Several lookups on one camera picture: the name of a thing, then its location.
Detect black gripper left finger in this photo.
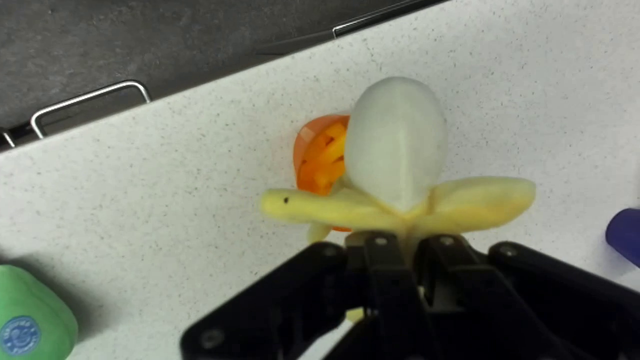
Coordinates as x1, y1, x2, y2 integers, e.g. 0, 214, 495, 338
178, 228, 418, 360

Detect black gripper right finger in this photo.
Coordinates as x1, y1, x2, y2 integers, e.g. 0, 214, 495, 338
417, 233, 640, 360

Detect yellow banana plush toy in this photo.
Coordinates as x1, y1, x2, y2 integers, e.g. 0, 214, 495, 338
259, 75, 539, 250

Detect blue cup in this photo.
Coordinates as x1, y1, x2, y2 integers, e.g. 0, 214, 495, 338
605, 206, 640, 270

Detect orange plastic cup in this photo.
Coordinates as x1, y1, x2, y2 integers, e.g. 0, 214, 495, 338
293, 112, 352, 234

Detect green pear plush toy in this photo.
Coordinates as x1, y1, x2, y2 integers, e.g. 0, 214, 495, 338
0, 262, 83, 360

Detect silver drawer handle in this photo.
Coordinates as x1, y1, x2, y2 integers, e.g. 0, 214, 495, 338
29, 81, 155, 143

